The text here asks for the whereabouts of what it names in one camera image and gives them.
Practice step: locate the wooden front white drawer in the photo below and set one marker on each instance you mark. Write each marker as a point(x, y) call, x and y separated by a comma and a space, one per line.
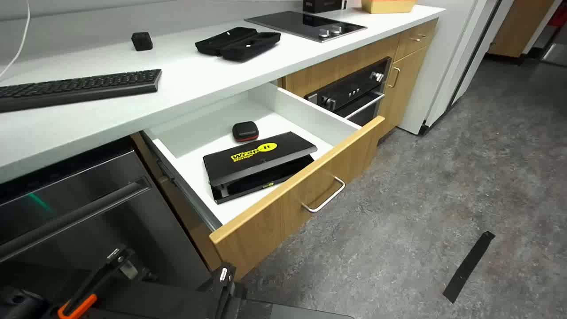
point(266, 224)

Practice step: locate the small wooden drawer front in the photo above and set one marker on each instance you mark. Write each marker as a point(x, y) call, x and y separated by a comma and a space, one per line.
point(418, 37)

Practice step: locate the black flat box yellow logo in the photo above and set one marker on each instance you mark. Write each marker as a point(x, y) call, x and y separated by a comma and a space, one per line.
point(253, 161)

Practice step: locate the small black rounded case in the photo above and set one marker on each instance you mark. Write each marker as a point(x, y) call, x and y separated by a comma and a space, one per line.
point(244, 132)

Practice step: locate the black built-in oven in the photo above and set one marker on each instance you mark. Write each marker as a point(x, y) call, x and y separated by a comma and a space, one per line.
point(351, 92)

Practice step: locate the black flat tray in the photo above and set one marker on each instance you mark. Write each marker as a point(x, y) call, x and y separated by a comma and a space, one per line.
point(239, 44)

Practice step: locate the black glass cooktop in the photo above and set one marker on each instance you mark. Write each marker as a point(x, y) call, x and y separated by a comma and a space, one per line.
point(301, 24)

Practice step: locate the black clamp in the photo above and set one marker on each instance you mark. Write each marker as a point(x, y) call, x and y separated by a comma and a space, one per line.
point(225, 290)

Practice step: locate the wooden cabinet door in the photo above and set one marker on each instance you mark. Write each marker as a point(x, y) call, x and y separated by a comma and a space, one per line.
point(407, 90)

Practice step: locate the small black cube box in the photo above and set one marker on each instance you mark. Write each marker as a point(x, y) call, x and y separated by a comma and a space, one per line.
point(142, 42)

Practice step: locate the wooden block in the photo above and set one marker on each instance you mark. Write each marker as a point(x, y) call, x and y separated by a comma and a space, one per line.
point(388, 6)

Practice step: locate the white refrigerator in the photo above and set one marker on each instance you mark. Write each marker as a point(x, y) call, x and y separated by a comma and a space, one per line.
point(445, 54)

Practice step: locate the stainless steel dishwasher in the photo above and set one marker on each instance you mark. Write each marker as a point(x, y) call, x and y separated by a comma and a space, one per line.
point(88, 232)

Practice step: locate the black floor strip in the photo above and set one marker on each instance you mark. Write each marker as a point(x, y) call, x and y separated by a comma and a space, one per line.
point(469, 267)

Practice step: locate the black keyboard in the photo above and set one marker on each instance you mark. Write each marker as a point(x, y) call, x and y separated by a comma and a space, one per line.
point(76, 90)

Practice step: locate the wooden background cabinet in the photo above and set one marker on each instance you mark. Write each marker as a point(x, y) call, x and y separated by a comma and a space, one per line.
point(519, 24)

